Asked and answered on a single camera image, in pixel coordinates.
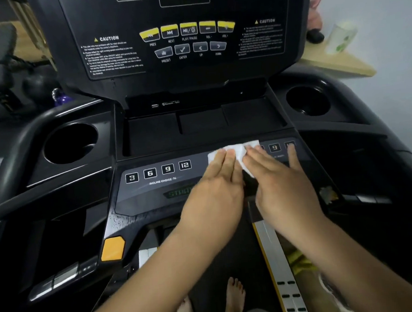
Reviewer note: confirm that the person's right little finger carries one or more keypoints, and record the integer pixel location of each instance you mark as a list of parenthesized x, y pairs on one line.
[(294, 158)]

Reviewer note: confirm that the person's left forearm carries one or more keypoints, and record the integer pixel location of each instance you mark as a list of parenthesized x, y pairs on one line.
[(157, 280)]

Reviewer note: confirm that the small crumpled paper scrap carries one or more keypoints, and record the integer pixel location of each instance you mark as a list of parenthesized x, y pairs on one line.
[(328, 194)]

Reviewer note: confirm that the white bottle with green print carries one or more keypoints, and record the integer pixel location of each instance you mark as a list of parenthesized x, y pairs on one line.
[(341, 38)]

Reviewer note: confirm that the white wipe cloth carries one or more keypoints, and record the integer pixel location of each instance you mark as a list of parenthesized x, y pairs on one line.
[(239, 151)]

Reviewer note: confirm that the yellow cloth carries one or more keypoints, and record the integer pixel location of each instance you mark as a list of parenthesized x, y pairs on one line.
[(301, 261)]

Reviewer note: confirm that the person's left thumb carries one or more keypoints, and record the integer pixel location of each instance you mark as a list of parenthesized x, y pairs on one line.
[(239, 178)]

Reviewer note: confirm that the black kettlebell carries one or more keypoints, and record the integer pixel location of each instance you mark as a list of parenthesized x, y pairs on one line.
[(38, 83)]

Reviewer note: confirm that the silver yellow-edged treadmill side rail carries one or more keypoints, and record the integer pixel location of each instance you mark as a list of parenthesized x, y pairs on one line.
[(277, 260)]

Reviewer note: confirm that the orange treadmill safety tab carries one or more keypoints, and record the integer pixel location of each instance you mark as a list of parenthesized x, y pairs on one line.
[(112, 249)]

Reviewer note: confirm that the treadmill display console panel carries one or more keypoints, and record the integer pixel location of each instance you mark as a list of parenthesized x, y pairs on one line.
[(116, 21)]

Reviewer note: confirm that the person's right hand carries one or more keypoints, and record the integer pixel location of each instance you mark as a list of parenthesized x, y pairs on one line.
[(284, 195)]

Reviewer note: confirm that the purple kettlebell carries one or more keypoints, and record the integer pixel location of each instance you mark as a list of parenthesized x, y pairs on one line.
[(62, 98)]

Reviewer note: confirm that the person's right forearm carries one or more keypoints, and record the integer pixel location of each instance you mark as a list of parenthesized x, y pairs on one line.
[(349, 267)]

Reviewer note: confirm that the person's right foot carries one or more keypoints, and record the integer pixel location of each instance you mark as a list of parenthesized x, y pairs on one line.
[(234, 297)]

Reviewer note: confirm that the black treadmill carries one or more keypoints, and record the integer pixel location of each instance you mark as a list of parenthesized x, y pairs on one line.
[(73, 188)]

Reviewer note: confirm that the wooden rack frame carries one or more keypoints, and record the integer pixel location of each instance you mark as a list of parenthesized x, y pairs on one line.
[(31, 36)]

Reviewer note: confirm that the person's left hand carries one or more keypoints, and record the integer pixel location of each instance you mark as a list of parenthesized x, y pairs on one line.
[(212, 202)]

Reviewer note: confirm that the small black rounded object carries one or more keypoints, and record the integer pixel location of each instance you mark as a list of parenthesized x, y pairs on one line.
[(315, 36)]

